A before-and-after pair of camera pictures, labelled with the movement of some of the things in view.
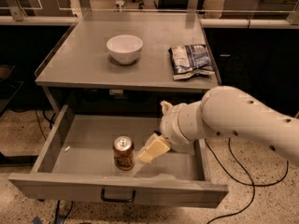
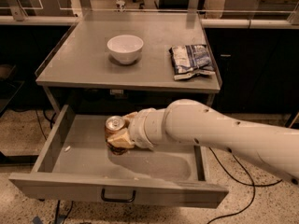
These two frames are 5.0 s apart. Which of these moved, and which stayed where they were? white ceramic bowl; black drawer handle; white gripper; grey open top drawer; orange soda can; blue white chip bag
Moved: orange soda can; white gripper
Stayed: grey open top drawer; black drawer handle; white ceramic bowl; blue white chip bag
